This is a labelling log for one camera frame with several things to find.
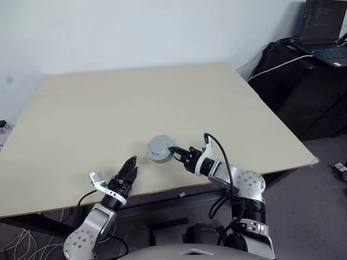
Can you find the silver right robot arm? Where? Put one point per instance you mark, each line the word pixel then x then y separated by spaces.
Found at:
pixel 249 187

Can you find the black plug adapter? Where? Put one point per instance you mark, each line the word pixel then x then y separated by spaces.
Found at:
pixel 2 124

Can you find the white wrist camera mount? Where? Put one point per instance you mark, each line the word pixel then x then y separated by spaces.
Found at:
pixel 98 180
pixel 207 151

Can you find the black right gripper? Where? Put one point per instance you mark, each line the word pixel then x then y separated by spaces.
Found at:
pixel 192 159

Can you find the black open laptop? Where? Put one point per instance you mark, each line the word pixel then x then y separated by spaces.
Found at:
pixel 322 32

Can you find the black cabinet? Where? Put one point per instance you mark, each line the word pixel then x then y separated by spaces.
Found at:
pixel 298 94

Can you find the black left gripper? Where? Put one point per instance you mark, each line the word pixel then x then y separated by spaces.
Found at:
pixel 120 187

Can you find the dark rounded shape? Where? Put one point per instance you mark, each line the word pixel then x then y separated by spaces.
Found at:
pixel 203 234

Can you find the white power strip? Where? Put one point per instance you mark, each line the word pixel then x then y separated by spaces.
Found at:
pixel 8 128

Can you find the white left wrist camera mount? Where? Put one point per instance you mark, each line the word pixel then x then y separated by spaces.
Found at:
pixel 98 180

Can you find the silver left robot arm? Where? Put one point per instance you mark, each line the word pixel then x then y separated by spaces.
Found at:
pixel 86 233

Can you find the small grey black device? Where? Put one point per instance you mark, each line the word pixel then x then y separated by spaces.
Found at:
pixel 340 169

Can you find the grey robot torso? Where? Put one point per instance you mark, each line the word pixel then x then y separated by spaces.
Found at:
pixel 189 250

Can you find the grey round cap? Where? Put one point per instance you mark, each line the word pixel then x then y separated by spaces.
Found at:
pixel 160 147

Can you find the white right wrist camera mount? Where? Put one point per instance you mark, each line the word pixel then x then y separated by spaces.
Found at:
pixel 207 151

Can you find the black metal table frame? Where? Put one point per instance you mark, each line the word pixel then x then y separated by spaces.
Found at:
pixel 151 205

